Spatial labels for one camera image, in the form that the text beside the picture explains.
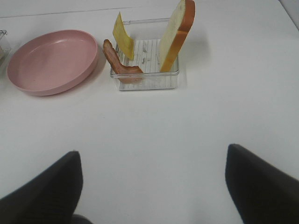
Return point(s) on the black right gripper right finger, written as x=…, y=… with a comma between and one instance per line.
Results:
x=261, y=193

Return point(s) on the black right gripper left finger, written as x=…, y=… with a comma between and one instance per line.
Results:
x=49, y=198

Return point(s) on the bacon strip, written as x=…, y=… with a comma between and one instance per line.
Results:
x=118, y=67

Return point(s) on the yellow cheese slice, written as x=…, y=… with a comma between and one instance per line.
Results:
x=123, y=40

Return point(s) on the pink round plate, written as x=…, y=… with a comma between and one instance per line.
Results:
x=54, y=62

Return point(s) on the clear plastic left tray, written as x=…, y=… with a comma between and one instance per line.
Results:
x=5, y=47

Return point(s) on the clear plastic tray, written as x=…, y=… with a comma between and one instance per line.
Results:
x=146, y=35
x=5, y=47

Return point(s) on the clear plastic right tray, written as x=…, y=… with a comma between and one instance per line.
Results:
x=146, y=35

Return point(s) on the right bread slice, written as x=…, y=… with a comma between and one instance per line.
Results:
x=177, y=29

